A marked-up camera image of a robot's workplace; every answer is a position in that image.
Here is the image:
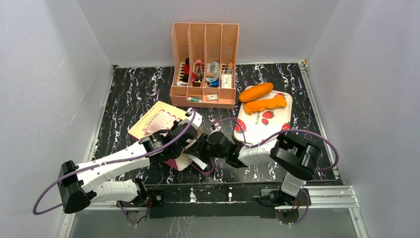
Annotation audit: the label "orange plastic file organizer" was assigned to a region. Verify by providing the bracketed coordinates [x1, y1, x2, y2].
[170, 22, 240, 109]

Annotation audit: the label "blue tape dispenser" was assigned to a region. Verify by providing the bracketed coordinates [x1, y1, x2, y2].
[205, 61, 220, 87]

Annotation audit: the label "aluminium frame rail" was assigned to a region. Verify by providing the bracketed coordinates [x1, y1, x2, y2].
[58, 185, 367, 238]

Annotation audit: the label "smooth orange bread loaf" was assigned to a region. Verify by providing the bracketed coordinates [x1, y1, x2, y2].
[239, 82, 274, 103]

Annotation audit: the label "fake orange bread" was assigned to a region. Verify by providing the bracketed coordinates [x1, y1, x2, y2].
[244, 96, 287, 115]

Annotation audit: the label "strawberry print tray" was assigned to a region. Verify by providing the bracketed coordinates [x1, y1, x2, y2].
[233, 90, 293, 144]

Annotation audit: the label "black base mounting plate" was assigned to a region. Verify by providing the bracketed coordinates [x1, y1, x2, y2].
[115, 182, 300, 220]

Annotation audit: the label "paper cake bag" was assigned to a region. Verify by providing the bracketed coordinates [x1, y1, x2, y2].
[128, 101, 211, 173]

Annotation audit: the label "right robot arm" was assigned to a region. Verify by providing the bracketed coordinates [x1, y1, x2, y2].
[186, 131, 321, 206]

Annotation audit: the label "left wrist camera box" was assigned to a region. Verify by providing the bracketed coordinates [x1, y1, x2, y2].
[180, 109, 203, 129]

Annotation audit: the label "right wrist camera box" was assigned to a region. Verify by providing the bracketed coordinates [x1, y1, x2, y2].
[211, 121, 222, 132]

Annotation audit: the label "metal tongs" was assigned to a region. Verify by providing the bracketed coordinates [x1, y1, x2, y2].
[187, 155, 208, 170]

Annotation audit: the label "white label box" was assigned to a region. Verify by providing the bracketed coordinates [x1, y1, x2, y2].
[220, 74, 233, 88]

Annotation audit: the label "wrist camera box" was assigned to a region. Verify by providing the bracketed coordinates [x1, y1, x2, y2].
[211, 121, 222, 132]
[180, 109, 203, 129]

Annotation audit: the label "small white card box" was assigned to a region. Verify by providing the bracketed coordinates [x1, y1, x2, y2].
[207, 94, 219, 101]

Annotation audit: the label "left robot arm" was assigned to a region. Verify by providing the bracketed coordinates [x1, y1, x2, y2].
[58, 124, 202, 214]

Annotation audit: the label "pink capped tube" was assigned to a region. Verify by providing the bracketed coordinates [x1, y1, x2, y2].
[193, 59, 204, 87]

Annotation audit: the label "green marker pen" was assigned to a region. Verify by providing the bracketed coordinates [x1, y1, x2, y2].
[186, 96, 203, 103]

